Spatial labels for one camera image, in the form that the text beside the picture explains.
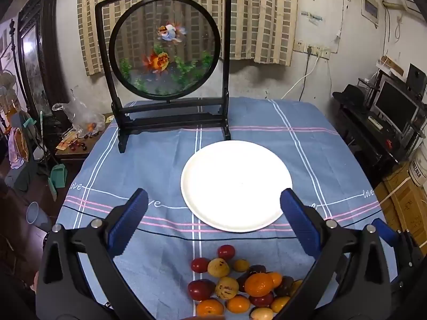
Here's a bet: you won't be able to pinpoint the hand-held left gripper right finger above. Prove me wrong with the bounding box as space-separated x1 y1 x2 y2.
274 188 392 320

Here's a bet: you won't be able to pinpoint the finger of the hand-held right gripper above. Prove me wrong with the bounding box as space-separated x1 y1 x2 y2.
371 218 422 274

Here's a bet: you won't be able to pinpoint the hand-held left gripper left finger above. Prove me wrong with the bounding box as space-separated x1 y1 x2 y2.
36 188 155 320

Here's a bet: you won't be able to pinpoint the large orange tangerine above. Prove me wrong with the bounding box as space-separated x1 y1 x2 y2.
244 273 275 297

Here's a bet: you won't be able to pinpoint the white round plate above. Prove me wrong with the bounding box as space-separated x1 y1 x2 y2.
180 140 294 233

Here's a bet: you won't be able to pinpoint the pale tan tangerine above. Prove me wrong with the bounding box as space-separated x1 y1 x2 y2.
250 307 274 320

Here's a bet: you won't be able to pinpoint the blue plaid tablecloth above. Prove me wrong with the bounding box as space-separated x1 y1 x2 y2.
55 97 384 320

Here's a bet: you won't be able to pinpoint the white plastic bucket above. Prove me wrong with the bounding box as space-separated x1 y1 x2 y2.
409 147 427 187

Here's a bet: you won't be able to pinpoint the green dustpan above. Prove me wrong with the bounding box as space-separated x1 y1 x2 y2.
48 164 68 202

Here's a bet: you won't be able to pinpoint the wooden side table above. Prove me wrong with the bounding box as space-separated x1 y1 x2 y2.
55 113 114 164

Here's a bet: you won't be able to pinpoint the pale blue plastic cup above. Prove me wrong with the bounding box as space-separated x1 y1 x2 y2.
27 202 52 230

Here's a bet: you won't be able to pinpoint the black media desk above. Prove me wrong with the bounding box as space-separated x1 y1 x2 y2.
334 100 421 165

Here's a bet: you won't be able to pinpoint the clear plastic bag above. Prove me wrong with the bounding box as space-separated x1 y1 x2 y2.
53 88 105 139

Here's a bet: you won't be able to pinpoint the computer monitor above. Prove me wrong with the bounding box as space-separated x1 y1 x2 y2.
372 79 419 134

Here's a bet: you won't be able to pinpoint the pink cloth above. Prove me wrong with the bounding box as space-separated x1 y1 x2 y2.
8 127 29 169

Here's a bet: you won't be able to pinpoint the black hat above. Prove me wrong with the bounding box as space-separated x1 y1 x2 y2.
333 84 366 105

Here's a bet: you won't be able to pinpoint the black speaker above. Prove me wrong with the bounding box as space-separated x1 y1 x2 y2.
406 63 427 94

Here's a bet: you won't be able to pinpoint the small cardboard box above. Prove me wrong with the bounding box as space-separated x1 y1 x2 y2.
377 55 405 75

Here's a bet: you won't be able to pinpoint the dark wood framed picture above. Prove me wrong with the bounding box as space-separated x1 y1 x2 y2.
17 0 69 117

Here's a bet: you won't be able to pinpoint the beige checked curtain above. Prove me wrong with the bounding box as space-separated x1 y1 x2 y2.
77 0 299 77

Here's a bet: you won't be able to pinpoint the white power cable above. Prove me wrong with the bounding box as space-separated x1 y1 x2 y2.
280 53 321 101

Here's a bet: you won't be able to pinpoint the white wall sockets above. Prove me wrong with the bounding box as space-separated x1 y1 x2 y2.
294 40 331 58

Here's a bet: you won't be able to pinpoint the wall electrical panel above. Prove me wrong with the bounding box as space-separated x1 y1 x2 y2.
362 0 380 29

